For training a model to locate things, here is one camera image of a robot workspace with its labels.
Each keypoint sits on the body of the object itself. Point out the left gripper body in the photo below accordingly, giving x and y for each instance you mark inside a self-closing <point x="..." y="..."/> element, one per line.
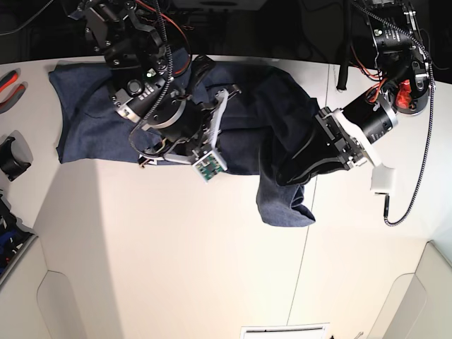
<point x="327" y="148"/>

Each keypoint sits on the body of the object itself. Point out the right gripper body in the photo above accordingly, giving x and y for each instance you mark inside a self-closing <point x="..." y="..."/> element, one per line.
<point x="178" y="119"/>

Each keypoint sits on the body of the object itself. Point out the blue t-shirt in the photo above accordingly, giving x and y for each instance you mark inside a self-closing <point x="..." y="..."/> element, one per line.
<point x="260" y="128"/>

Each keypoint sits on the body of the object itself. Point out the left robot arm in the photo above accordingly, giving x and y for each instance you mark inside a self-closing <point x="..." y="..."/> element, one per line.
<point x="402" y="80"/>

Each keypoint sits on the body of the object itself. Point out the black cylindrical holder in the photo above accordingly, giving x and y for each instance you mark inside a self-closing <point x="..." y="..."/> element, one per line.
<point x="10" y="165"/>

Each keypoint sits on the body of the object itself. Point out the bin of blue parts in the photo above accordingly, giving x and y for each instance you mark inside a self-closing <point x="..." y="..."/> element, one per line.
<point x="14" y="235"/>

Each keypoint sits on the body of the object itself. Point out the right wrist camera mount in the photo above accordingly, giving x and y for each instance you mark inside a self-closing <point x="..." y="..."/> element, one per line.
<point x="202" y="155"/>

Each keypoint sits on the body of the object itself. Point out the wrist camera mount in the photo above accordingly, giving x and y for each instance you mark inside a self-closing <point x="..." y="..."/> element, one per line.
<point x="383" y="178"/>
<point x="202" y="155"/>

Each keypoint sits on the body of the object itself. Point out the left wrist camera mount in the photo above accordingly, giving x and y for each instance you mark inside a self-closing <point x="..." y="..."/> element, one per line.
<point x="383" y="178"/>

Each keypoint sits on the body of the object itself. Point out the orange handled pliers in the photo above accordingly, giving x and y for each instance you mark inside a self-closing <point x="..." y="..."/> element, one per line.
<point x="11" y="81"/>

